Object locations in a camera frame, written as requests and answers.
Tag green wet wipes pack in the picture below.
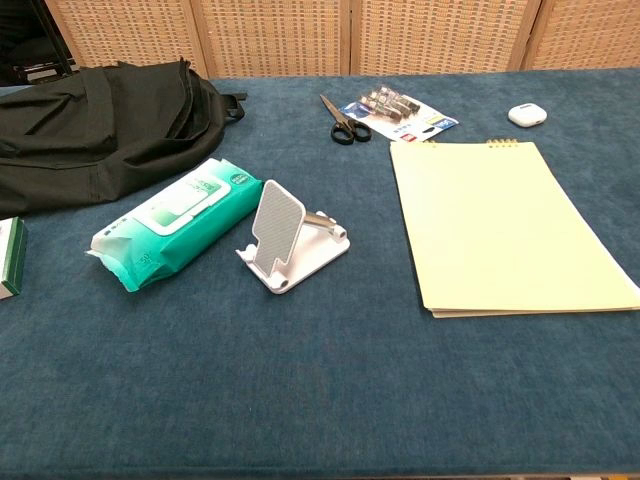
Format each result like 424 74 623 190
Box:
85 157 265 294

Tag woven folding screen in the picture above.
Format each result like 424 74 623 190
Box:
43 0 640 80

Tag yellow spiral notepad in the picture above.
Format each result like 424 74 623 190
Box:
388 138 640 320

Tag black fabric backpack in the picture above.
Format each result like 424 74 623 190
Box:
0 58 247 219

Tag black handled scissors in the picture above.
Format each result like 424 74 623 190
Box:
319 93 373 146

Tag green and white box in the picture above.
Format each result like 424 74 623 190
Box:
0 216 29 301

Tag white earbuds case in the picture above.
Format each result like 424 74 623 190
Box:
507 103 548 127

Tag black chair frame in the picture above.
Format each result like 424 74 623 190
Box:
0 0 78 87

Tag white folding phone stand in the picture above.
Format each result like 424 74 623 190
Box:
235 179 352 295

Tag blue table cloth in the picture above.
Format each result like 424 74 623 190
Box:
0 67 640 475

